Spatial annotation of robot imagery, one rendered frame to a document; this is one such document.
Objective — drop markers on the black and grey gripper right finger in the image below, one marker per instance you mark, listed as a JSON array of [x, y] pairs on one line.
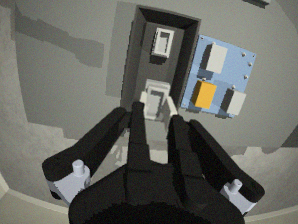
[[217, 166]]

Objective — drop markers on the yellow rectangular block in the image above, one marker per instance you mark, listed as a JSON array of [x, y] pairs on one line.
[[203, 94]]

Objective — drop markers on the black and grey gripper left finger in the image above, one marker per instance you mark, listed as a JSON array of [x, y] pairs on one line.
[[68, 172]]

